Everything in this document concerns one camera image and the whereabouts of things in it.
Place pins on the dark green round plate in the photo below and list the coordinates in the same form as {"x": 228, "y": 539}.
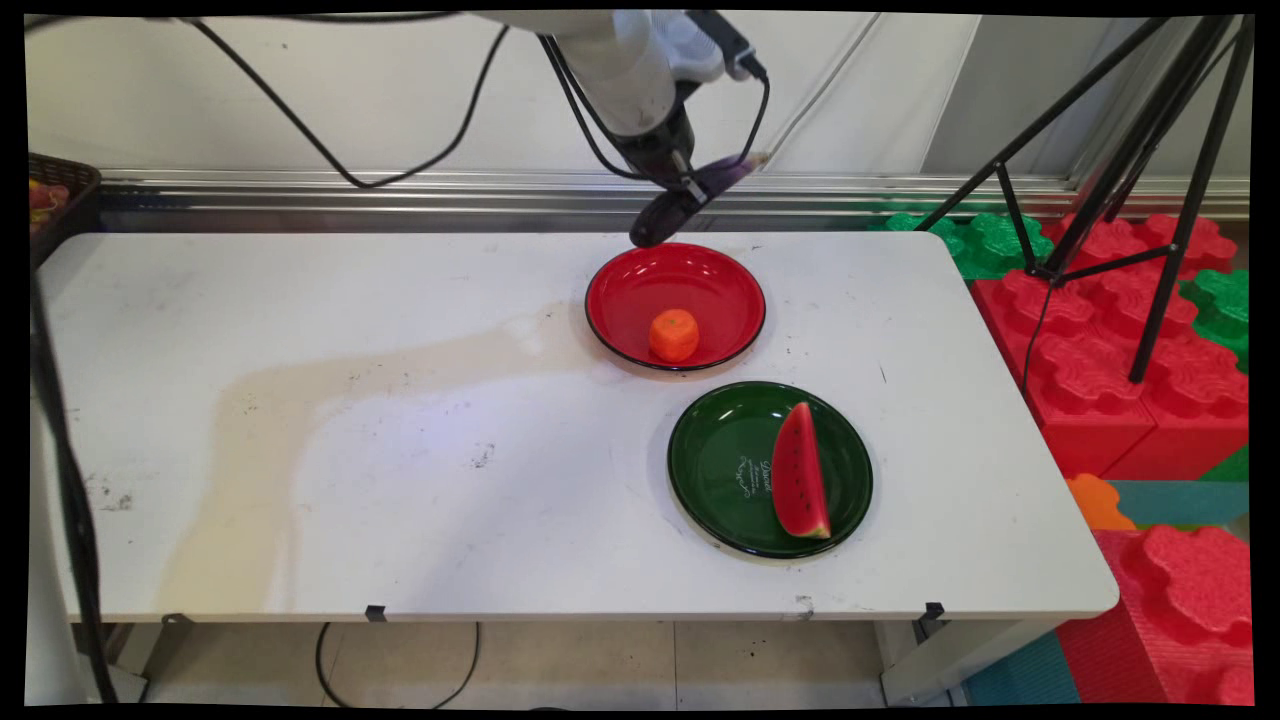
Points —
{"x": 720, "y": 460}

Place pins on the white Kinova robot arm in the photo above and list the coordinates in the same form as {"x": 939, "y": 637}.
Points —
{"x": 620, "y": 70}

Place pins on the tall red foam block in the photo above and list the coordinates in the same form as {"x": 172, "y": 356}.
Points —
{"x": 1180, "y": 620}

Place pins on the purple toy eggplant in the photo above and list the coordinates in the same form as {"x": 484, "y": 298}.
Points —
{"x": 665, "y": 215}

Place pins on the red round plate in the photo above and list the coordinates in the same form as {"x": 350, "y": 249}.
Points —
{"x": 700, "y": 285}

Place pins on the small black table clip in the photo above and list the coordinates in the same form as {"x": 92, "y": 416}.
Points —
{"x": 376, "y": 613}

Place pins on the teal foam mat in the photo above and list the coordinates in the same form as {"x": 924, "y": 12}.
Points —
{"x": 1190, "y": 503}
{"x": 1020, "y": 680}

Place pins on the orange toy tangerine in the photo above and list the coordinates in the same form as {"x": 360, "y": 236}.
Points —
{"x": 674, "y": 336}

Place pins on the toy watermelon slice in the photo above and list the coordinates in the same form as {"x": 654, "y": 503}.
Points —
{"x": 800, "y": 470}

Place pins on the green foam block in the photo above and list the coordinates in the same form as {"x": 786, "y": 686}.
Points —
{"x": 985, "y": 245}
{"x": 1225, "y": 305}

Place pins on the large red foam block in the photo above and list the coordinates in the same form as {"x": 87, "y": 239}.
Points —
{"x": 1090, "y": 400}

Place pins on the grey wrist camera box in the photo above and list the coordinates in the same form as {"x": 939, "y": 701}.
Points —
{"x": 700, "y": 45}

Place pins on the orange foam piece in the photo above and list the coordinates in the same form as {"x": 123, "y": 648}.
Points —
{"x": 1095, "y": 505}

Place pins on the black tripod stand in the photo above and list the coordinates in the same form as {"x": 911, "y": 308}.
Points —
{"x": 1190, "y": 200}

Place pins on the aluminium wall rail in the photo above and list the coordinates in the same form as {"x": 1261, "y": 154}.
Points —
{"x": 400, "y": 195}

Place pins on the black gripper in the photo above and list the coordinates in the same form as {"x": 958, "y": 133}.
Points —
{"x": 655, "y": 150}

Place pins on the red toy fruit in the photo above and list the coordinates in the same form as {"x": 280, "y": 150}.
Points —
{"x": 47, "y": 195}

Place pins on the grey metal table bracket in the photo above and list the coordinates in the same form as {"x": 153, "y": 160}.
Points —
{"x": 168, "y": 640}

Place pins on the brown wicker basket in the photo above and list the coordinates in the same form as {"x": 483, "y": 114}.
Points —
{"x": 82, "y": 200}

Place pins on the white table leg frame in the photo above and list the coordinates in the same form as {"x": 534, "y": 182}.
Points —
{"x": 950, "y": 660}

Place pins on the black table clamp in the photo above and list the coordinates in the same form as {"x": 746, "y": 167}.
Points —
{"x": 932, "y": 615}

